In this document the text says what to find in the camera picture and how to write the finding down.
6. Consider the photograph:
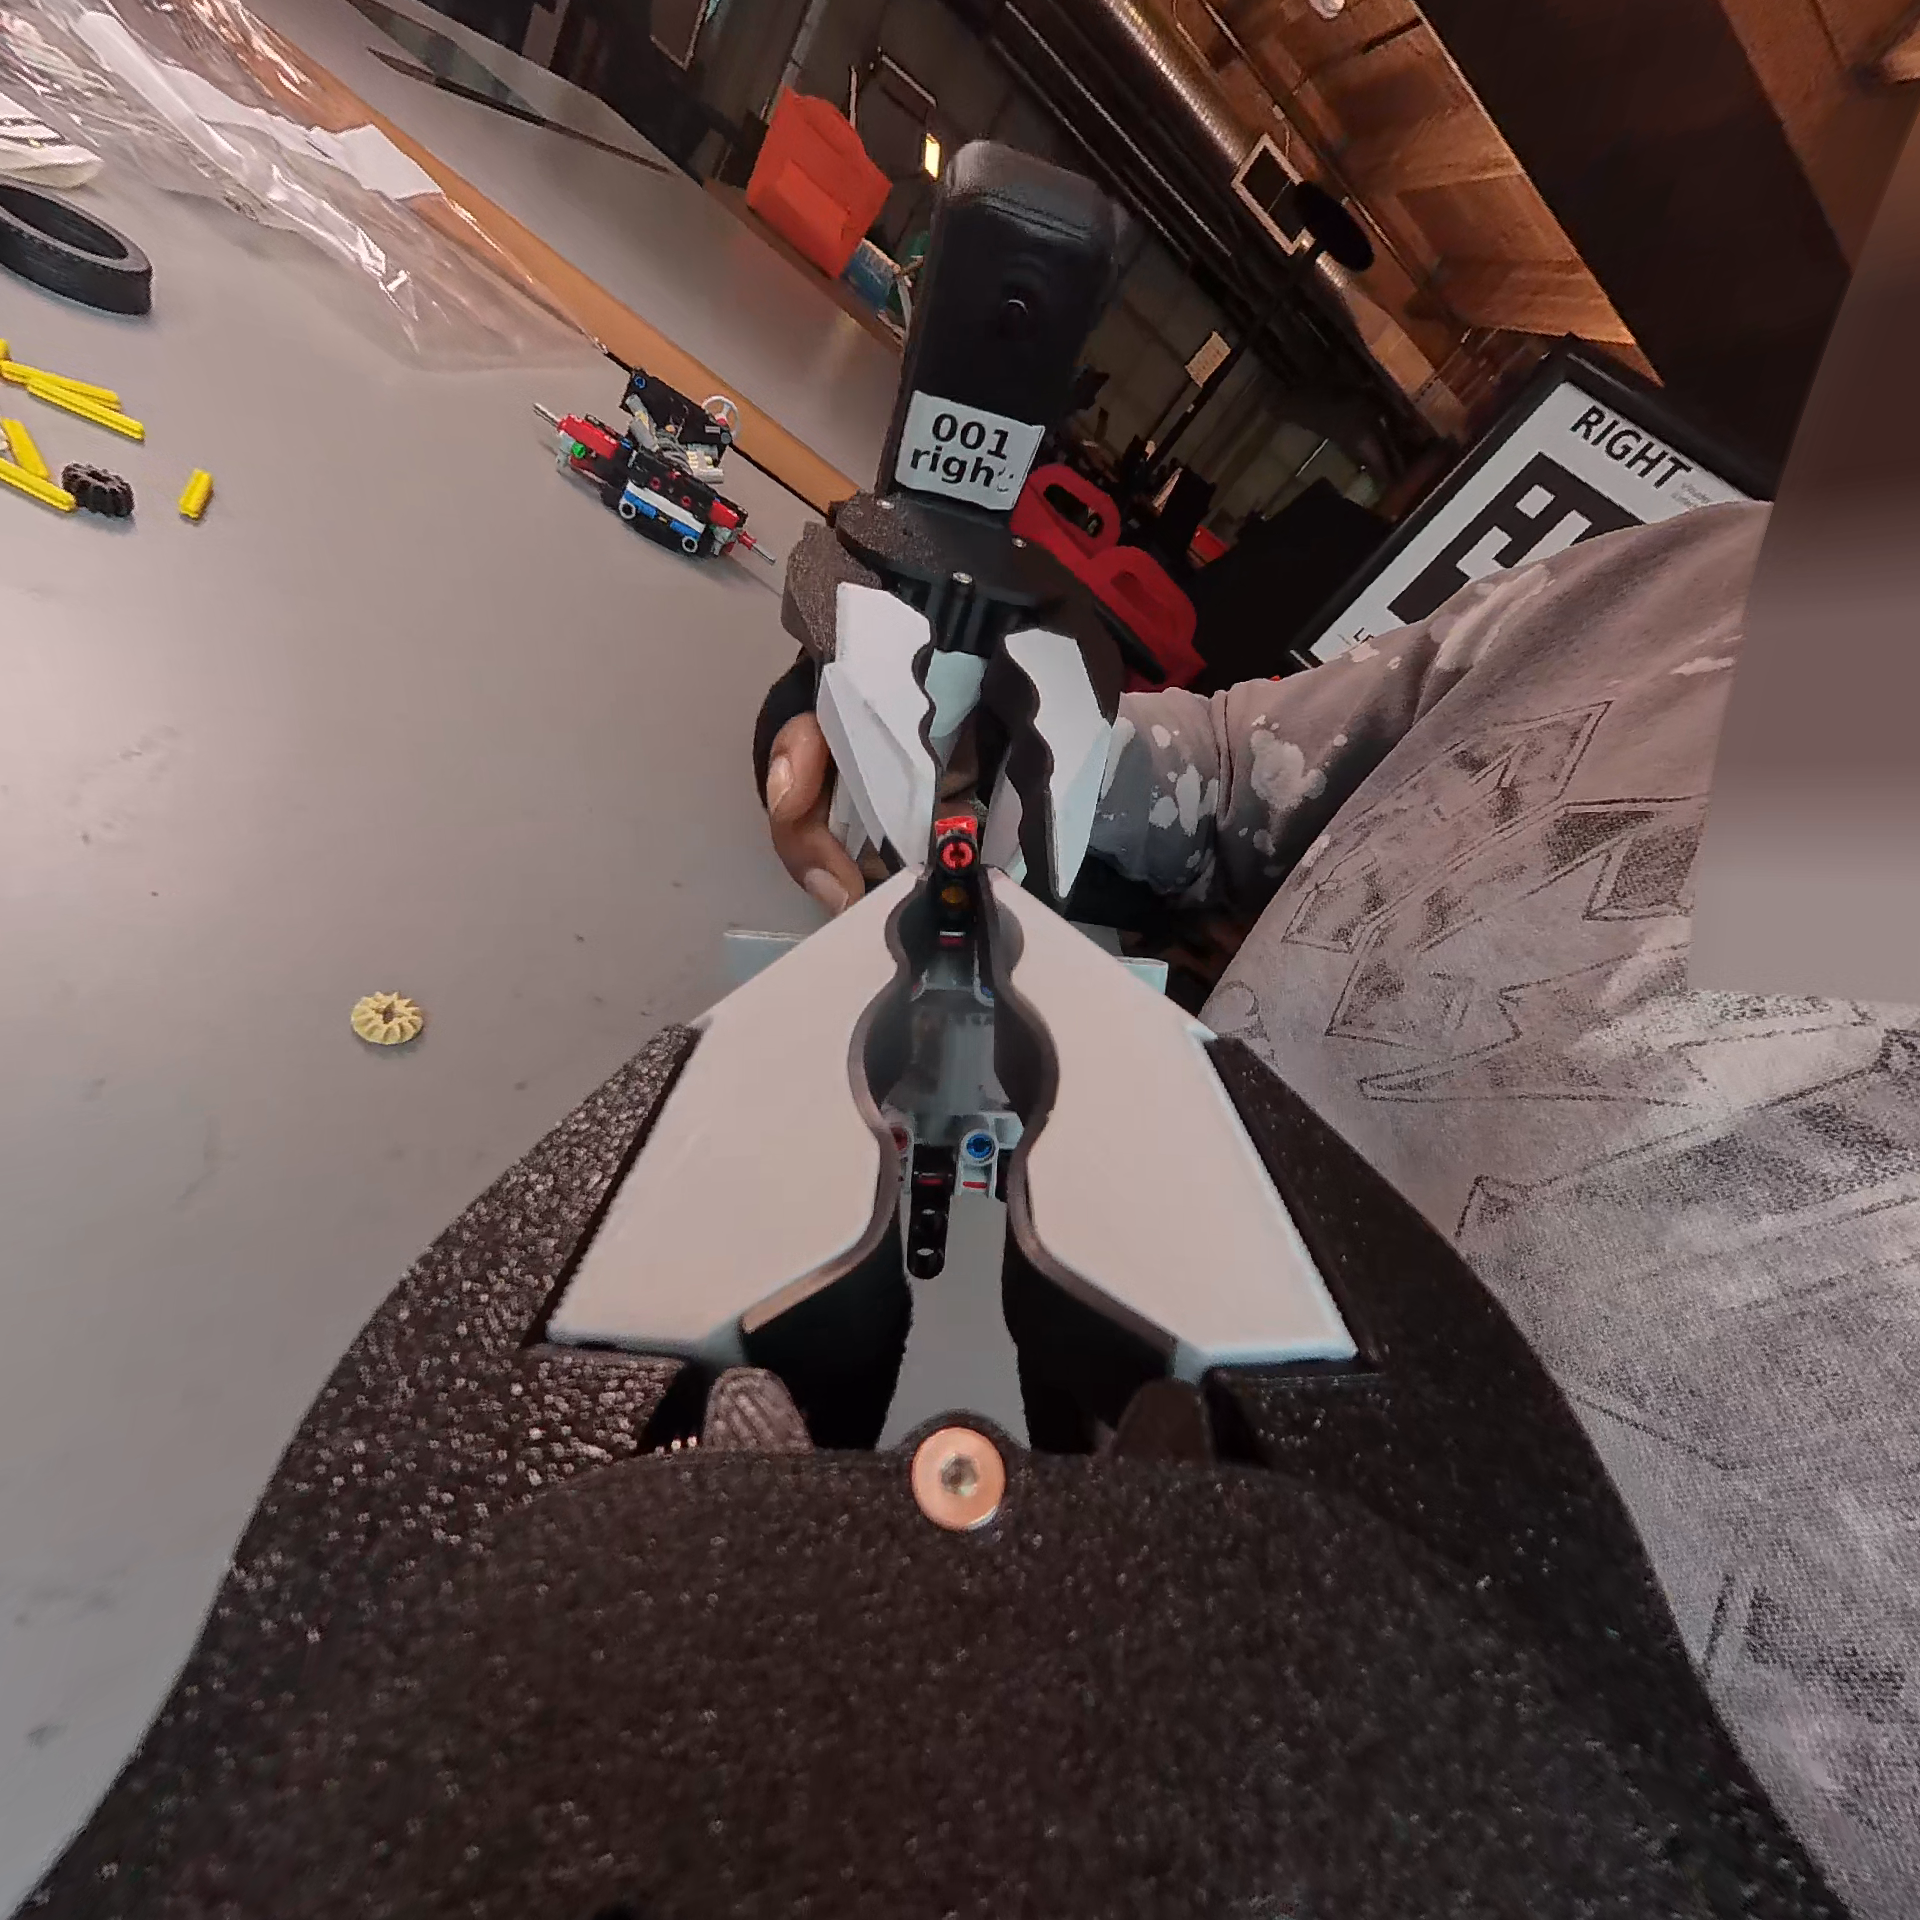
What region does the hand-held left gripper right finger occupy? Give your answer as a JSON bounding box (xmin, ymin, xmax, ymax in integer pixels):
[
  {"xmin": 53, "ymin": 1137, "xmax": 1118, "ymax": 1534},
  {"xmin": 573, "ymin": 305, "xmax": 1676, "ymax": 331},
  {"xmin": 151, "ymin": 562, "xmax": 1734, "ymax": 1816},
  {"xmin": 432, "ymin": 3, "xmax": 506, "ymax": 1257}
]
[{"xmin": 982, "ymin": 875, "xmax": 1364, "ymax": 1390}]

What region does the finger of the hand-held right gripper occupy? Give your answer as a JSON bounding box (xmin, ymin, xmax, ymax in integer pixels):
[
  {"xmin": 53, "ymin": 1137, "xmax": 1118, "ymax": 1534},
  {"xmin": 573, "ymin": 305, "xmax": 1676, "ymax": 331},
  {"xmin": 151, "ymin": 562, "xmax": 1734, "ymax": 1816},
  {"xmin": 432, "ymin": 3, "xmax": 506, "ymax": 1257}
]
[
  {"xmin": 816, "ymin": 580, "xmax": 950, "ymax": 887},
  {"xmin": 1021, "ymin": 634, "xmax": 1123, "ymax": 911}
]

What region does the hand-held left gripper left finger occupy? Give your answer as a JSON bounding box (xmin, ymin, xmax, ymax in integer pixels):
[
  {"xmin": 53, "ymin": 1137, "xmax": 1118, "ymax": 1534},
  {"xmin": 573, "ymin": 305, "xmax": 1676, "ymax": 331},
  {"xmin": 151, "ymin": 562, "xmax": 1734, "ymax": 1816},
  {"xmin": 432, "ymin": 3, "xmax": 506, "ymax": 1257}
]
[{"xmin": 543, "ymin": 875, "xmax": 920, "ymax": 1373}]

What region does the grey toy brick assembly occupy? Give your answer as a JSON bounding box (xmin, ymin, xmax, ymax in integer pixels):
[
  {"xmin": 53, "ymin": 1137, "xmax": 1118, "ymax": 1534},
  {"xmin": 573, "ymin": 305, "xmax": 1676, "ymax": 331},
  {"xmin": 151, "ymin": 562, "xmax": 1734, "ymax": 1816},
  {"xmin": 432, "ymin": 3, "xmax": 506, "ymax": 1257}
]
[{"xmin": 876, "ymin": 809, "xmax": 1041, "ymax": 1285}]

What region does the person's right forearm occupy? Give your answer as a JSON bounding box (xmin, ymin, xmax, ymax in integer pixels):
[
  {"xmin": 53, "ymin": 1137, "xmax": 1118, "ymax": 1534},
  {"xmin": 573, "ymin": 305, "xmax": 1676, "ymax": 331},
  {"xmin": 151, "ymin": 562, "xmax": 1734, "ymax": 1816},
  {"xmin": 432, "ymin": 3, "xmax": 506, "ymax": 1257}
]
[{"xmin": 1093, "ymin": 599, "xmax": 1502, "ymax": 925}]

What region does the grey desk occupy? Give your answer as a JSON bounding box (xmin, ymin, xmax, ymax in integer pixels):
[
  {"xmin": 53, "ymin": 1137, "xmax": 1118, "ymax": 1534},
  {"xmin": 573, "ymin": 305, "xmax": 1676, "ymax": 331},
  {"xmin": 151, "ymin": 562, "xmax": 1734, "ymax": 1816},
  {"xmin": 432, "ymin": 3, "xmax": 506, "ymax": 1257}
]
[{"xmin": 0, "ymin": 0, "xmax": 907, "ymax": 1878}]

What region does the person's right hand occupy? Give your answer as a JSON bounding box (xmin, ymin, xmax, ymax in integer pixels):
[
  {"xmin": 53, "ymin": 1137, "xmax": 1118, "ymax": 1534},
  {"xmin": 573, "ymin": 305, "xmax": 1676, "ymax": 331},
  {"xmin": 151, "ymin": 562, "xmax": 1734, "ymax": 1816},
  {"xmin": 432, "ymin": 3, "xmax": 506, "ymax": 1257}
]
[{"xmin": 757, "ymin": 703, "xmax": 876, "ymax": 918}]

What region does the orange crate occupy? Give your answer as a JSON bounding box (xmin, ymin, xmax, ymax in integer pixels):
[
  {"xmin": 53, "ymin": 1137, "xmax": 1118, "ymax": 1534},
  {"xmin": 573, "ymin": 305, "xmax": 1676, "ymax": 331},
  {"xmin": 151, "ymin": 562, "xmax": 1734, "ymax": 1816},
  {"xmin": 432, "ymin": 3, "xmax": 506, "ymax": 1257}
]
[{"xmin": 745, "ymin": 84, "xmax": 897, "ymax": 281}]

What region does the black toy brick car chassis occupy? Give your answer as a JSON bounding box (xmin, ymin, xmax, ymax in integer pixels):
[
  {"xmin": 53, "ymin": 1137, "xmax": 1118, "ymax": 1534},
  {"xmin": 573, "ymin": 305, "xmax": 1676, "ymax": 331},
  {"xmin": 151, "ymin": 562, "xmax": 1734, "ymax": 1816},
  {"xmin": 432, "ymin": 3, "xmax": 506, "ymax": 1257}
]
[{"xmin": 535, "ymin": 364, "xmax": 776, "ymax": 566}]

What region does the person's grey printed sweatshirt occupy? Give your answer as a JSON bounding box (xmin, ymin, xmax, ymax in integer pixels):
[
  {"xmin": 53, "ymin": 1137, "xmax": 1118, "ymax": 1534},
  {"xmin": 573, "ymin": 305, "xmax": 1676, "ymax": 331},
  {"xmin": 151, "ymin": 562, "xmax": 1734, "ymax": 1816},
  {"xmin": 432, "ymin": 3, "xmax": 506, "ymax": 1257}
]
[{"xmin": 1200, "ymin": 501, "xmax": 1920, "ymax": 1920}]

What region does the grey table with dark cutout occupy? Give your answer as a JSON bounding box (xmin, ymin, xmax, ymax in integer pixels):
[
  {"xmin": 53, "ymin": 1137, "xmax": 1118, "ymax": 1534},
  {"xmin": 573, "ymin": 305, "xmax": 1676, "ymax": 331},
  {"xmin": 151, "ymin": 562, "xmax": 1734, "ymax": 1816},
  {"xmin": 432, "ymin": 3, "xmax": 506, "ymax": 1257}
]
[{"xmin": 247, "ymin": 0, "xmax": 911, "ymax": 353}]

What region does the black framed white poster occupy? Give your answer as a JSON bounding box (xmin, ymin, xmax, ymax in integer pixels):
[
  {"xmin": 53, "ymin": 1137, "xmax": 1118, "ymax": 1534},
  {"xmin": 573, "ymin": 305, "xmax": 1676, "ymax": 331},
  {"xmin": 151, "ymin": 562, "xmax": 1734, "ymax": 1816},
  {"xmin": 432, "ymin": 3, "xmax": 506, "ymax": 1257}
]
[{"xmin": 1286, "ymin": 337, "xmax": 1783, "ymax": 672}]

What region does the white paper sheet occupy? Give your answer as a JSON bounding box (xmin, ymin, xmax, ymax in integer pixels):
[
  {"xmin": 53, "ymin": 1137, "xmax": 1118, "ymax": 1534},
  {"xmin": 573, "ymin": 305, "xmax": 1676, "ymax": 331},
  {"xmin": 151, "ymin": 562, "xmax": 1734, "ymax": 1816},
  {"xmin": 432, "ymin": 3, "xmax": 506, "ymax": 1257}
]
[{"xmin": 192, "ymin": 114, "xmax": 447, "ymax": 205}]

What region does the clear plastic bag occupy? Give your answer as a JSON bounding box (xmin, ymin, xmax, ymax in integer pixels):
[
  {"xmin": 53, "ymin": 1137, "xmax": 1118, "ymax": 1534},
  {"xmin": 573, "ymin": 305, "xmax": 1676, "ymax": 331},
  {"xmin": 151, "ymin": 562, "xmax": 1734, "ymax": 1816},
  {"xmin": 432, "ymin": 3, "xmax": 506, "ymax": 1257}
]
[{"xmin": 0, "ymin": 0, "xmax": 607, "ymax": 371}]

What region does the group of yellow toy pins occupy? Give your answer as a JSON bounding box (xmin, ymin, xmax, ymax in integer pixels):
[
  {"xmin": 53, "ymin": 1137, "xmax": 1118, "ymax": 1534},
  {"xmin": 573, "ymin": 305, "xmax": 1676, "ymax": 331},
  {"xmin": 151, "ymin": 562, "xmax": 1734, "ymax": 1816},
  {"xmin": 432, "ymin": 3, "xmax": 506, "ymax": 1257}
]
[{"xmin": 0, "ymin": 337, "xmax": 217, "ymax": 521}]

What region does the black toy tyre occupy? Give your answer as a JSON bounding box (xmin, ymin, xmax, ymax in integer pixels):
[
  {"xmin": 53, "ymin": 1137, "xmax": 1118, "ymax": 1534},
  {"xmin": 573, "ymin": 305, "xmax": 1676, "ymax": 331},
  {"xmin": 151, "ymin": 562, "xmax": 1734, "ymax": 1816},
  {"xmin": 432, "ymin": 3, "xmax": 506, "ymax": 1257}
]
[{"xmin": 0, "ymin": 180, "xmax": 156, "ymax": 318}]

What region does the white instruction booklet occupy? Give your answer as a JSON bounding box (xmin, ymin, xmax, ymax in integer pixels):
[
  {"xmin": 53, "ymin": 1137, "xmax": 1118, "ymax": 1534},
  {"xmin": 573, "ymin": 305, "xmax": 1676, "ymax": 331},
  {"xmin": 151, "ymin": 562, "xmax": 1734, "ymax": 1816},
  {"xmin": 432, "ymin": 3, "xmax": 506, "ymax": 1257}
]
[{"xmin": 0, "ymin": 90, "xmax": 106, "ymax": 192}]

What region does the silver ventilation duct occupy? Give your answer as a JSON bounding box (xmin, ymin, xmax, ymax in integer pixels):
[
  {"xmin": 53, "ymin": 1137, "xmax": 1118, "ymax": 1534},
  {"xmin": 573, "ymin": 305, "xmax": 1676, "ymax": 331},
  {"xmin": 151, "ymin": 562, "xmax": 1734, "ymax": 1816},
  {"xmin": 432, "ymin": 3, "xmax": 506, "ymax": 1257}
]
[{"xmin": 1102, "ymin": 0, "xmax": 1401, "ymax": 396}]

